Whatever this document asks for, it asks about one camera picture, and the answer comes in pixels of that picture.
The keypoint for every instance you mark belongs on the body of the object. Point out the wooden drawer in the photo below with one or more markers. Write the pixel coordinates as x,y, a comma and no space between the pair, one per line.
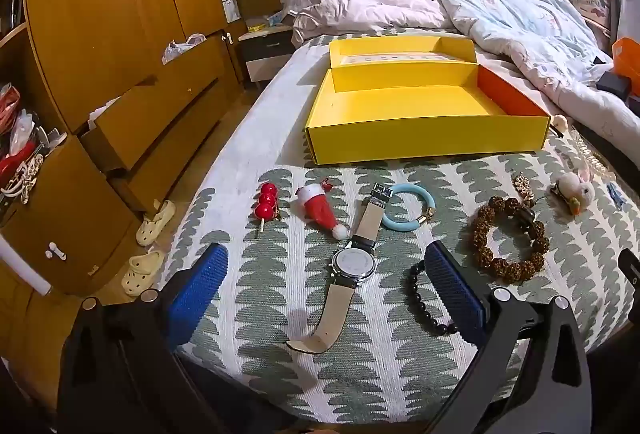
165,169
140,119

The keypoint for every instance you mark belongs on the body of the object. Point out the small blue hair clip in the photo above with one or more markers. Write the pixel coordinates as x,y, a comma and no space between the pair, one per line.
615,196

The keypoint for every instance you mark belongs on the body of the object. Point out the green and white patterned blanket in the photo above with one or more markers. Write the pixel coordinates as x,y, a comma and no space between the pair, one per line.
280,304

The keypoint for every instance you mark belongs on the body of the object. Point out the cream slipper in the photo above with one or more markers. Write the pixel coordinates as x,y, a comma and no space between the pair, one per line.
155,224
142,271

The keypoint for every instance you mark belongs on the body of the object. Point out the low wooden cabinet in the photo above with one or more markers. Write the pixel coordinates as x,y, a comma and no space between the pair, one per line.
65,214

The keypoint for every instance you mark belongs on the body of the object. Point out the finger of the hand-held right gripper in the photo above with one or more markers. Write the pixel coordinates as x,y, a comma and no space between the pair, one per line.
631,274

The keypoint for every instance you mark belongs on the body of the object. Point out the white bunny plush hair clip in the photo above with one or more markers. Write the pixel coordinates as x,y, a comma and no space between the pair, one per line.
575,189

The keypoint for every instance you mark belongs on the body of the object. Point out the wooden wardrobe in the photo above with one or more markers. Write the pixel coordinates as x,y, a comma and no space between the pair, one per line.
100,4

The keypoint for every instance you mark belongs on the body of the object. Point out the orange box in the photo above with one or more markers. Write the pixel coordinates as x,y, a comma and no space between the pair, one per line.
627,56

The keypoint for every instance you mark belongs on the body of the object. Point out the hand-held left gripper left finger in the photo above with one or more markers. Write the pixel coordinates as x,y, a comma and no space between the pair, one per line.
200,284

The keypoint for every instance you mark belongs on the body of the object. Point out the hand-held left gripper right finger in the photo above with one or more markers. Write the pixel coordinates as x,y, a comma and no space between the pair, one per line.
455,294

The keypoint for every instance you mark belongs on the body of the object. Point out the red bead hair pin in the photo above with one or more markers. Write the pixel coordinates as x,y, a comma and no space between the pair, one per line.
265,211

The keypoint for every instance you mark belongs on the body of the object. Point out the pink crumpled blanket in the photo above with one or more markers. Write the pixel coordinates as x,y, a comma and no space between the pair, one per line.
375,4

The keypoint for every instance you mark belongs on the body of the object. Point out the black box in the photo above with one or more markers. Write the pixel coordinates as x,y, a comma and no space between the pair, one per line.
612,84

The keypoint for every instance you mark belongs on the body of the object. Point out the dark nightstand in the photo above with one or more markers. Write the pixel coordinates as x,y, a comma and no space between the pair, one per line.
265,49

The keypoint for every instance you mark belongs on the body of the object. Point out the clear hair claw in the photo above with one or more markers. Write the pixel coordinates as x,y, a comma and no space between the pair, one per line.
592,159

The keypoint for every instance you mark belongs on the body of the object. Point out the white plastic bag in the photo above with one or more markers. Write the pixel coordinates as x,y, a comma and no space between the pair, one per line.
182,46

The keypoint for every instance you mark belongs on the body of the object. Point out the light blue printed quilt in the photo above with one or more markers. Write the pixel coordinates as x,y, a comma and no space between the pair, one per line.
525,14

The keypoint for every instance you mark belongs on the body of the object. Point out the red santa hat hair clip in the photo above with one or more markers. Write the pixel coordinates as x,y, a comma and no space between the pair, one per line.
320,211

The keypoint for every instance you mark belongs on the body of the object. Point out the yellow cardboard box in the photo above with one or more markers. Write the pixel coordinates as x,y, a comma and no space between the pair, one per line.
400,109

